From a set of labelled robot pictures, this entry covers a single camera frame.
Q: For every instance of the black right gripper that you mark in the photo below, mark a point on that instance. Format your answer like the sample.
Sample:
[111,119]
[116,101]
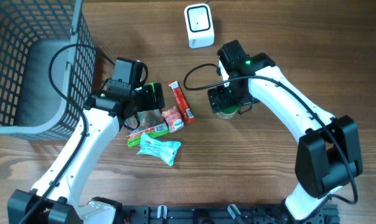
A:
[219,101]

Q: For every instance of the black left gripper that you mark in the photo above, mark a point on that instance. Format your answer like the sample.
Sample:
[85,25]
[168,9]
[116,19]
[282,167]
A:
[157,96]

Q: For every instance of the green lid jar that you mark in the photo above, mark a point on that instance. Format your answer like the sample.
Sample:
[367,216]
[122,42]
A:
[227,113]

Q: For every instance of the green gummy candy bag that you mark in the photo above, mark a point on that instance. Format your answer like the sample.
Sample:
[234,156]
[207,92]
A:
[150,122]

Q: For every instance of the red snack stick packet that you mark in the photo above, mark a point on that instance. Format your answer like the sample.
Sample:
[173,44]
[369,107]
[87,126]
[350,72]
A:
[183,105]

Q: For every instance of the small red white packet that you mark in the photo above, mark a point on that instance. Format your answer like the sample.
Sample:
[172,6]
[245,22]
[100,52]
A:
[173,119]

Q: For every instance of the teal snack wrapper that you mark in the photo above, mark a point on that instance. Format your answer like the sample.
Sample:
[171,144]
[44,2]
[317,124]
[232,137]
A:
[165,150]

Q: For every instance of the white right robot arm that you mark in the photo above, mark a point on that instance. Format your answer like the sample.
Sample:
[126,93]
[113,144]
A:
[328,157]

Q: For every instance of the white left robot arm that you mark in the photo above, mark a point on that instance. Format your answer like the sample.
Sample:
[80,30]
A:
[55,197]

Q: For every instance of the white barcode scanner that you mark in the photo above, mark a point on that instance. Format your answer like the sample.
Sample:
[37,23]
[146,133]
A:
[199,25]

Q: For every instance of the grey plastic mesh basket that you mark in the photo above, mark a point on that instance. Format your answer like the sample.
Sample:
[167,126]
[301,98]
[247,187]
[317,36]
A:
[47,66]

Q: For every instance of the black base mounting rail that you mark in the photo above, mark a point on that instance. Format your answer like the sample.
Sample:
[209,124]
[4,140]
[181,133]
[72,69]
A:
[257,214]

